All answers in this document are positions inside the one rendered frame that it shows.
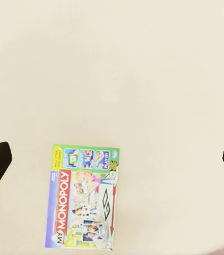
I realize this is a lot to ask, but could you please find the board game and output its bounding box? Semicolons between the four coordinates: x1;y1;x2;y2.
45;144;120;251

